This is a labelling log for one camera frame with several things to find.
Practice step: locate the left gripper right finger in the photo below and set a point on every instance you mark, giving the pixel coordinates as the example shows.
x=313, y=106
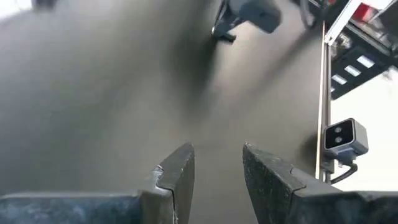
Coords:
x=311, y=208

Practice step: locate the grey table-level camera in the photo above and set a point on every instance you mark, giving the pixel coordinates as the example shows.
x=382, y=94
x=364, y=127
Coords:
x=342, y=138

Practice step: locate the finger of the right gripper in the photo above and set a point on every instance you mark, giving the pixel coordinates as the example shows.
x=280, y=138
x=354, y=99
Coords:
x=224, y=28

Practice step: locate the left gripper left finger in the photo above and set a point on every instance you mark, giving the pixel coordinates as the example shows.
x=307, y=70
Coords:
x=93, y=208

